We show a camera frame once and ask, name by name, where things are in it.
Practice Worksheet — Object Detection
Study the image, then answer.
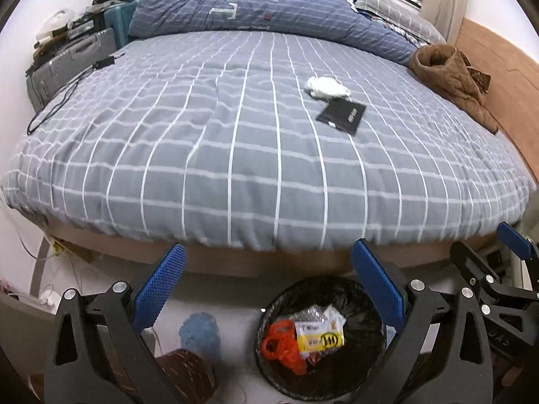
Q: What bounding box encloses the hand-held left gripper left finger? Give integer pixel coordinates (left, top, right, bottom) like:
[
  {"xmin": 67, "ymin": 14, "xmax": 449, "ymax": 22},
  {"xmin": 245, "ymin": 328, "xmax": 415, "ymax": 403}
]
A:
[{"xmin": 44, "ymin": 243, "xmax": 187, "ymax": 404}]

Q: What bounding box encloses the clear bubble wrap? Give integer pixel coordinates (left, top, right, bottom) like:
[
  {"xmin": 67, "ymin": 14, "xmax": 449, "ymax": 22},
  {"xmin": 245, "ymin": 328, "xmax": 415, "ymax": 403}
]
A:
[{"xmin": 304, "ymin": 76, "xmax": 351, "ymax": 102}]

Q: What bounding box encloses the teal suitcase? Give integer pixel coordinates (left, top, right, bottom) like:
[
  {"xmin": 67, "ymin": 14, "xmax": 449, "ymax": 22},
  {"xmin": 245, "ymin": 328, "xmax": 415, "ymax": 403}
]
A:
[{"xmin": 103, "ymin": 0, "xmax": 139, "ymax": 49}]

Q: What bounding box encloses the dark striped cloth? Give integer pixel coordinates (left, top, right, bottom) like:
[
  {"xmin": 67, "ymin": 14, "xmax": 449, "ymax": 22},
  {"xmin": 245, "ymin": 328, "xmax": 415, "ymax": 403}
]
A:
[{"xmin": 379, "ymin": 12, "xmax": 426, "ymax": 48}]

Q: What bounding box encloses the brown padded jacket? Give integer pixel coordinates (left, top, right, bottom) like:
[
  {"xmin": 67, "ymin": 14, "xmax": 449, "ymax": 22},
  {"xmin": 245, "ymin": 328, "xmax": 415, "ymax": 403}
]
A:
[{"xmin": 408, "ymin": 43, "xmax": 500, "ymax": 134}]

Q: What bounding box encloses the black-lined waste bin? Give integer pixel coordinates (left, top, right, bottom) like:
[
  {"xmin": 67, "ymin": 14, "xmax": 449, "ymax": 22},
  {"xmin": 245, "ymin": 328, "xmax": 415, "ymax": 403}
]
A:
[{"xmin": 255, "ymin": 275, "xmax": 399, "ymax": 402}]

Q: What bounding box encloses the white plastic device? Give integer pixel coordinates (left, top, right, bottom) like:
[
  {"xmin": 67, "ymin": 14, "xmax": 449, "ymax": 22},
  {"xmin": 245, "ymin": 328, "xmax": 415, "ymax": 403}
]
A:
[{"xmin": 36, "ymin": 8, "xmax": 76, "ymax": 45}]

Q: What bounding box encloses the beige curtain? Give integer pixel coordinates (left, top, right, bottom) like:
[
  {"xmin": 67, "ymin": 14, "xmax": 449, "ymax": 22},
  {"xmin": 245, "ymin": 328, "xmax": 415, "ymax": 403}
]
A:
[{"xmin": 421, "ymin": 0, "xmax": 470, "ymax": 43}]

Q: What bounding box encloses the black packet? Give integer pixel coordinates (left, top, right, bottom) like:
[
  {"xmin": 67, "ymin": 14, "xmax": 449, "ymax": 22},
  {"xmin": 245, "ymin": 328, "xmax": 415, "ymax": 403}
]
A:
[{"xmin": 316, "ymin": 100, "xmax": 368, "ymax": 136}]

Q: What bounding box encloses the blue fuzzy slipper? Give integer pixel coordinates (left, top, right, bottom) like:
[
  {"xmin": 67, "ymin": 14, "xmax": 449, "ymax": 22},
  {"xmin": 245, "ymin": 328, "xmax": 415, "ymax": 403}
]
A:
[{"xmin": 179, "ymin": 312, "xmax": 220, "ymax": 371}]

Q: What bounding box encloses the yellow snack packet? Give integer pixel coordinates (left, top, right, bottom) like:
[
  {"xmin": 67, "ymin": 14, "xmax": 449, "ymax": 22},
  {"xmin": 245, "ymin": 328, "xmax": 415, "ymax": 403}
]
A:
[{"xmin": 294, "ymin": 320, "xmax": 345, "ymax": 351}]

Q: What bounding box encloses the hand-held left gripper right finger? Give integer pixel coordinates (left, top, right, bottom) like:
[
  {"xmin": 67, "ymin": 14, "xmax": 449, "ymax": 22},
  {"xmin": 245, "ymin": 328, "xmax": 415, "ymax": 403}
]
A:
[{"xmin": 351, "ymin": 238, "xmax": 493, "ymax": 404}]

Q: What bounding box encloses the red plastic bag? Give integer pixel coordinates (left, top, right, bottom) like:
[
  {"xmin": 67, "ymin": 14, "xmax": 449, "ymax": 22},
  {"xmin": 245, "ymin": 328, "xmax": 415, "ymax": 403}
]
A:
[{"xmin": 260, "ymin": 319, "xmax": 308, "ymax": 375}]

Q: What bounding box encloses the dark patterned cloth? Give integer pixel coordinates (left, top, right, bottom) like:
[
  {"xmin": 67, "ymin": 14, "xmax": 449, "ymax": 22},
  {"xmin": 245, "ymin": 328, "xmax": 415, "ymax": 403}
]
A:
[{"xmin": 461, "ymin": 50, "xmax": 491, "ymax": 93}]

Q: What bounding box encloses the grey suitcase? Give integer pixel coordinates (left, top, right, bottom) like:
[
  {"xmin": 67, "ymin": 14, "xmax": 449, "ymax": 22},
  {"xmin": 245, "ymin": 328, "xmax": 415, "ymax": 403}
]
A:
[{"xmin": 26, "ymin": 27, "xmax": 116, "ymax": 112}]

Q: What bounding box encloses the grey checked pillow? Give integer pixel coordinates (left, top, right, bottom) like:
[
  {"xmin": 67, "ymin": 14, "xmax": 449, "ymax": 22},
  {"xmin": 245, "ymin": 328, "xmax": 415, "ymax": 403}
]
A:
[{"xmin": 353, "ymin": 0, "xmax": 445, "ymax": 45}]

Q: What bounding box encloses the blue striped quilt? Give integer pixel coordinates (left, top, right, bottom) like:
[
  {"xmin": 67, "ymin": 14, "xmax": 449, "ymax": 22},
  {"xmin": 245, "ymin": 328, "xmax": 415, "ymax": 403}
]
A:
[{"xmin": 127, "ymin": 0, "xmax": 422, "ymax": 66}]

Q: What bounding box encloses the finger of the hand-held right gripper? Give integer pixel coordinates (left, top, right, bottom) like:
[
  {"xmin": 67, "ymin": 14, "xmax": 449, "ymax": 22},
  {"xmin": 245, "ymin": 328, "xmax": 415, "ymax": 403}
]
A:
[
  {"xmin": 496, "ymin": 222, "xmax": 539, "ymax": 287},
  {"xmin": 450, "ymin": 242, "xmax": 539, "ymax": 317}
]

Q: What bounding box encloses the black cable with adapter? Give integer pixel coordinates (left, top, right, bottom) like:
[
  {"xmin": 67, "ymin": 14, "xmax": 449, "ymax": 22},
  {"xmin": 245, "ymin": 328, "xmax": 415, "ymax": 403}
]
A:
[{"xmin": 27, "ymin": 53, "xmax": 126, "ymax": 135}]

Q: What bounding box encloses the wooden headboard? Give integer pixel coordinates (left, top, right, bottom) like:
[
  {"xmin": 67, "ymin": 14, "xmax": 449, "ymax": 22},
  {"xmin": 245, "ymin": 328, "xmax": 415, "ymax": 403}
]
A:
[{"xmin": 455, "ymin": 17, "xmax": 539, "ymax": 177}]

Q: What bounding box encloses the translucent plastic bag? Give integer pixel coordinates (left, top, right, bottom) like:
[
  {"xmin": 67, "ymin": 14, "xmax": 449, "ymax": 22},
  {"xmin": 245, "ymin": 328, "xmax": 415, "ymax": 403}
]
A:
[{"xmin": 292, "ymin": 304, "xmax": 326, "ymax": 325}]

